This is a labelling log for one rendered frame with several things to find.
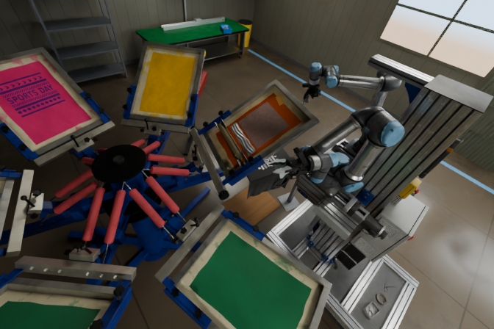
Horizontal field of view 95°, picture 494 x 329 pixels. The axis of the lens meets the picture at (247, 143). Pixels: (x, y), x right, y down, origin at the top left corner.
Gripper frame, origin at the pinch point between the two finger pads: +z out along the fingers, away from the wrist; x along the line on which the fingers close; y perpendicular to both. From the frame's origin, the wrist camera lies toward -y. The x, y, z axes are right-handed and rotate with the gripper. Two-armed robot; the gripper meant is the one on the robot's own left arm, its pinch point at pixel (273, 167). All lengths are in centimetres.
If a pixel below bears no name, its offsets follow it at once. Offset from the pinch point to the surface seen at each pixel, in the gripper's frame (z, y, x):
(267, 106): -32, 14, 84
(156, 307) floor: 78, 167, 17
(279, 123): -34, 18, 62
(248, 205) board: -29, 154, 93
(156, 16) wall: 54, 13, 497
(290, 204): -82, 157, 83
